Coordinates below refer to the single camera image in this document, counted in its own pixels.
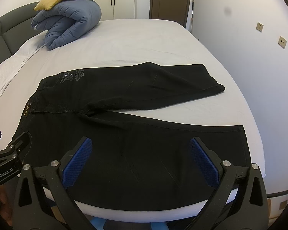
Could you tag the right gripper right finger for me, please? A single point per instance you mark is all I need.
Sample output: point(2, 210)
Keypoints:
point(239, 199)

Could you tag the blue rolled duvet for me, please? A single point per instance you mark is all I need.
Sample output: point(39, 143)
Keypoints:
point(67, 21)

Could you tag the black pants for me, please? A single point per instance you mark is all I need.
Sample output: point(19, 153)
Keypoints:
point(137, 164)

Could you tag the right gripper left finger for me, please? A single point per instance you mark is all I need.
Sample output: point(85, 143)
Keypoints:
point(31, 210)

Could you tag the beige wall socket near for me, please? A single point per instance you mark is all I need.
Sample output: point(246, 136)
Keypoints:
point(282, 42)

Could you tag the grey padded headboard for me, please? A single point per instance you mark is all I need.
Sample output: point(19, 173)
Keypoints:
point(15, 30)

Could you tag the brown wooden door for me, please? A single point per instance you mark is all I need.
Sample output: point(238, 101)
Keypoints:
point(172, 10)

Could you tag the left hand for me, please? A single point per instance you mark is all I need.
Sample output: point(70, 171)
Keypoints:
point(6, 210)

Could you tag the beige wall socket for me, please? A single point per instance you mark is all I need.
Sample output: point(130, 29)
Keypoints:
point(282, 42)
point(259, 27)

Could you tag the beige wall socket far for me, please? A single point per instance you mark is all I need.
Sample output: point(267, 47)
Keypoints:
point(259, 27)

